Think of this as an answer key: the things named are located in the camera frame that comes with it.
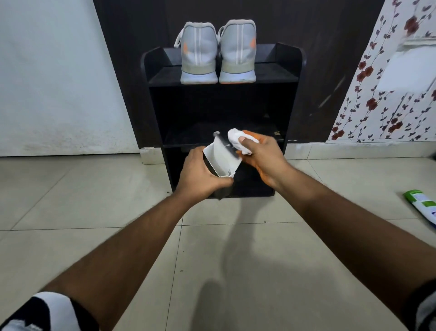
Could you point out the person's right hand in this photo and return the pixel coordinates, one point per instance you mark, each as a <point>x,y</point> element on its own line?
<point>267,160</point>

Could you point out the person's left hand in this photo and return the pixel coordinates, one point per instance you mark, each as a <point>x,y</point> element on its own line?
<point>197,177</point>

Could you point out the clear plastic box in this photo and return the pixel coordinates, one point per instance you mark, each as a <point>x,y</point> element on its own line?
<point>221,160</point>

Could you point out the grey sneaker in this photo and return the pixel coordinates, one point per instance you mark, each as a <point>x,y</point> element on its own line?
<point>199,44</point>
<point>238,42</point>

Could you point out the green blue white bottle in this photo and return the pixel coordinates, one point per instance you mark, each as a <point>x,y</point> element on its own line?
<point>422,204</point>

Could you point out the person's left forearm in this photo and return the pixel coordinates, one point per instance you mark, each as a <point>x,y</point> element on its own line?
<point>112,269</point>

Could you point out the person's right forearm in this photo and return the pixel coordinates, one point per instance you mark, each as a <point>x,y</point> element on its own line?
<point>361,238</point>

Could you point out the black open shelf box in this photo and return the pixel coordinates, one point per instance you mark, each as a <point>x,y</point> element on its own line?
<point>224,102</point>

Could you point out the white floral patterned sheet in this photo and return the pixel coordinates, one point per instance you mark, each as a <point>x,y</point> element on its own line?
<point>385,109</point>

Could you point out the dark brown wooden cabinet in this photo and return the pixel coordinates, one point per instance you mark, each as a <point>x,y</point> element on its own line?
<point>129,68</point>

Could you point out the zebra striped garment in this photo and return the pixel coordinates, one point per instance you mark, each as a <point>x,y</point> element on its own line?
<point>51,307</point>

